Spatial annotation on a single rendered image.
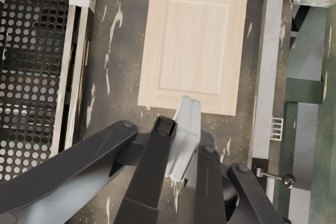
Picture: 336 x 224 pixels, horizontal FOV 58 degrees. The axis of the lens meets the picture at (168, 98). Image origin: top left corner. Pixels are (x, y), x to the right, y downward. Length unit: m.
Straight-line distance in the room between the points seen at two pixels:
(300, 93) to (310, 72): 1.52
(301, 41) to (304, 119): 1.77
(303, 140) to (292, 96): 2.25
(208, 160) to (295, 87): 0.96
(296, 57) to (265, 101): 0.46
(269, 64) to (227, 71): 0.13
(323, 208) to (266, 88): 0.41
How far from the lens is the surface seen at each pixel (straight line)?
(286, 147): 1.12
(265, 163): 0.99
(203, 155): 0.16
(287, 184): 0.91
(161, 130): 0.16
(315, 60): 2.55
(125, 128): 0.15
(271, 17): 1.04
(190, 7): 1.02
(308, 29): 1.33
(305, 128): 3.18
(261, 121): 0.99
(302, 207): 3.87
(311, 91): 1.13
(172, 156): 0.17
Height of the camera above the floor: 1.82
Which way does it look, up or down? 42 degrees down
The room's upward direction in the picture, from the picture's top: 174 degrees counter-clockwise
